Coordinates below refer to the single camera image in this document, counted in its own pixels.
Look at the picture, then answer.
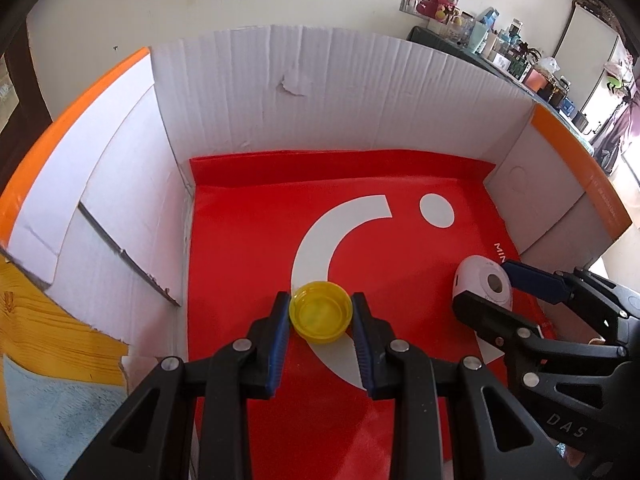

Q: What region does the white orange cardboard box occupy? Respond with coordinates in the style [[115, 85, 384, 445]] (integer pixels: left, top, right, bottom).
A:
[[1, 26, 631, 356]]

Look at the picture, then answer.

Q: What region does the white pink round device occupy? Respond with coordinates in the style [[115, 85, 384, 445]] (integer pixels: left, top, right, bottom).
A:
[[452, 255, 512, 311]]

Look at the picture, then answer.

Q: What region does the pink plush rabbit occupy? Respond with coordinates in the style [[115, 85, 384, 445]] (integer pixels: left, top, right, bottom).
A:
[[416, 0, 458, 23]]

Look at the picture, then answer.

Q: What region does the red paper liner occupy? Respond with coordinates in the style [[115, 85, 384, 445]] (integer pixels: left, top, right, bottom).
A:
[[188, 151, 518, 479]]

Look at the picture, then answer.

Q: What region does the light blue towel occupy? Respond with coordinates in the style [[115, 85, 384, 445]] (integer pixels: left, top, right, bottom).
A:
[[3, 356, 127, 479]]

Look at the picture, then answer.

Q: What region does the white refrigerator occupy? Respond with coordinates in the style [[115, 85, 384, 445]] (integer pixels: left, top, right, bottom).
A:
[[554, 0, 626, 131]]

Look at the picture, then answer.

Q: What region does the pink curtain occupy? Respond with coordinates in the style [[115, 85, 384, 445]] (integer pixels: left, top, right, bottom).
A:
[[590, 53, 639, 177]]

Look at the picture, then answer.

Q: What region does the yellow plastic cap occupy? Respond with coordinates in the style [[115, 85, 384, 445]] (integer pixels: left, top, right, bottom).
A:
[[288, 281, 352, 344]]

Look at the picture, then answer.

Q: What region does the dark side table with cloth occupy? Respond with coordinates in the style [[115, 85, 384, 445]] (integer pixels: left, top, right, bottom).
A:
[[406, 24, 597, 156]]

